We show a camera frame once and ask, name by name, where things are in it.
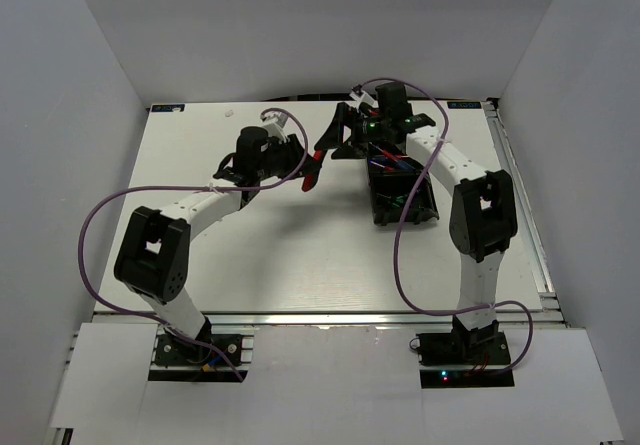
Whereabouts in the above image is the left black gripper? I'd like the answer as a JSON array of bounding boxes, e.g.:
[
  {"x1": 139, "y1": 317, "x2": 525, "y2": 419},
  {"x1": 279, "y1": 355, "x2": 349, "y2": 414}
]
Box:
[{"x1": 255, "y1": 134, "x2": 322, "y2": 182}]

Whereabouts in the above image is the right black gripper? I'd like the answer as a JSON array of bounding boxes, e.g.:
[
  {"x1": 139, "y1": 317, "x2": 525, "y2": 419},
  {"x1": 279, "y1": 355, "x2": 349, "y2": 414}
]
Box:
[{"x1": 313, "y1": 102, "x2": 390, "y2": 161}]

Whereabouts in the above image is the blue handled screwdriver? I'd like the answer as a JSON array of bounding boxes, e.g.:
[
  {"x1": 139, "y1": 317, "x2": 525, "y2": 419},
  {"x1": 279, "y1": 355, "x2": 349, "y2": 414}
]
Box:
[{"x1": 368, "y1": 150, "x2": 415, "y2": 171}]

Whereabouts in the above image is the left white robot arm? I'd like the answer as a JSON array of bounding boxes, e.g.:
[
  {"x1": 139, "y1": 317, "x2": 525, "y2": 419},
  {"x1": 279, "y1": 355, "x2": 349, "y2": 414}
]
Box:
[{"x1": 114, "y1": 126, "x2": 325, "y2": 364}]

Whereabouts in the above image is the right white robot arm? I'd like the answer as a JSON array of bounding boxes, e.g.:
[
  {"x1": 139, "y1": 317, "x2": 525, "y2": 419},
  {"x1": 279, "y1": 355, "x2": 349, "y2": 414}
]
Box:
[{"x1": 314, "y1": 79, "x2": 518, "y2": 364}]

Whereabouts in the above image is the black three-compartment tray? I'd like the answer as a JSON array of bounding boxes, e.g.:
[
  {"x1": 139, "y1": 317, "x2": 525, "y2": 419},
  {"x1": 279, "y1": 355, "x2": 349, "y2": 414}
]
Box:
[{"x1": 367, "y1": 143, "x2": 439, "y2": 226}]

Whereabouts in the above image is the blue label sticker right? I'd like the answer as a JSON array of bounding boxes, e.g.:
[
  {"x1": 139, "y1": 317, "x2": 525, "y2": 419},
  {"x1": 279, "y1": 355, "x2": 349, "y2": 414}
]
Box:
[{"x1": 447, "y1": 100, "x2": 482, "y2": 110}]

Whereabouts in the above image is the blue label sticker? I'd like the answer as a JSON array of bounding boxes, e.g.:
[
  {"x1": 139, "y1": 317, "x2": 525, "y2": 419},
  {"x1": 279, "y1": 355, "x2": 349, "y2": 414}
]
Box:
[
  {"x1": 150, "y1": 104, "x2": 185, "y2": 113},
  {"x1": 447, "y1": 100, "x2": 482, "y2": 110}
]

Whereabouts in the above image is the blue label sticker left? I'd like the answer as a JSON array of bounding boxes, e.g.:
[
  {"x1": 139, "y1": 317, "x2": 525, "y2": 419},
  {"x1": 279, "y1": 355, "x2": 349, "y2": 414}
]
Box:
[{"x1": 150, "y1": 104, "x2": 185, "y2": 113}]

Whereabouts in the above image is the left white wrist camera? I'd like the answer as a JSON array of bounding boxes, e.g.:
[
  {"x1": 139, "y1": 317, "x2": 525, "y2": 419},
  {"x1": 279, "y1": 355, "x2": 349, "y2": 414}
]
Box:
[{"x1": 260, "y1": 111, "x2": 288, "y2": 142}]

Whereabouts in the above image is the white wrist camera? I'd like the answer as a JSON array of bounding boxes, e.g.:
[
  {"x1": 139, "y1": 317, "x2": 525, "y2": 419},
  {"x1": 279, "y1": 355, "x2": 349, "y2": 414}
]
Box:
[
  {"x1": 260, "y1": 111, "x2": 288, "y2": 142},
  {"x1": 349, "y1": 85, "x2": 377, "y2": 110}
]

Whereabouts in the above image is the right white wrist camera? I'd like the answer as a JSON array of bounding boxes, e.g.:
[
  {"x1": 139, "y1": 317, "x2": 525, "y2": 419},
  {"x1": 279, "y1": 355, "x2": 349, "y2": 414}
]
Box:
[{"x1": 349, "y1": 85, "x2": 377, "y2": 110}]

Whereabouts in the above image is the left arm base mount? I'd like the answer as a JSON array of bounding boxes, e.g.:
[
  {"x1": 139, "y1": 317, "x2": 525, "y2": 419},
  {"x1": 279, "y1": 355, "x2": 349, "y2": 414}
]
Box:
[{"x1": 148, "y1": 329, "x2": 254, "y2": 383}]

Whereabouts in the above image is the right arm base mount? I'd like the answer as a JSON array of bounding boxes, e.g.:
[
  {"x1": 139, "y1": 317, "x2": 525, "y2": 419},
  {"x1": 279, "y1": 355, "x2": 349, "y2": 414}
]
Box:
[{"x1": 409, "y1": 317, "x2": 515, "y2": 389}]

